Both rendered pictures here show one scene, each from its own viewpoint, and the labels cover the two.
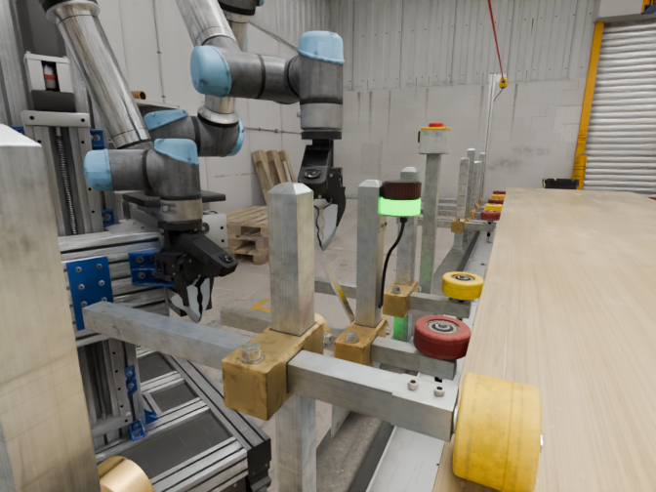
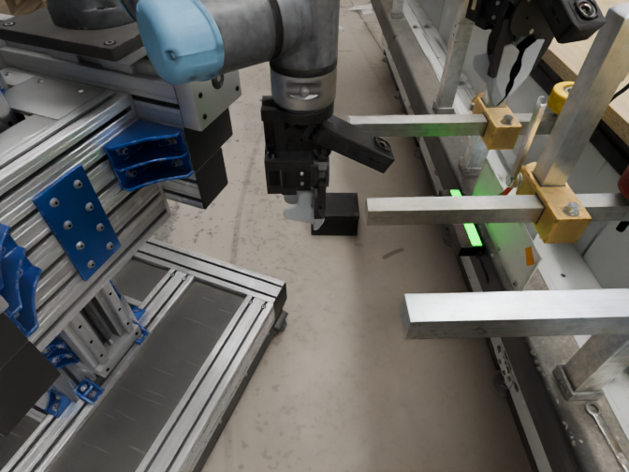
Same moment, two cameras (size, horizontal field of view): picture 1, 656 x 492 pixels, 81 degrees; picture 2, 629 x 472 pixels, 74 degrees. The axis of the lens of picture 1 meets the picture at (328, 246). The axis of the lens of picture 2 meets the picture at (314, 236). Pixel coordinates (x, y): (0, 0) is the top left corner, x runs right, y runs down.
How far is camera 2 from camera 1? 0.59 m
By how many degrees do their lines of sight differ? 39
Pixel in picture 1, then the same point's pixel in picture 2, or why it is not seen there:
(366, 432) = (536, 279)
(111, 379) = (105, 303)
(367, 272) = (583, 130)
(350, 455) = not seen: hidden behind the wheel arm
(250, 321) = (416, 214)
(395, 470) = not seen: hidden behind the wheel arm
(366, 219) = (615, 65)
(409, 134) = not seen: outside the picture
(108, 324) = (466, 328)
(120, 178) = (239, 55)
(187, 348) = (614, 325)
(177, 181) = (327, 38)
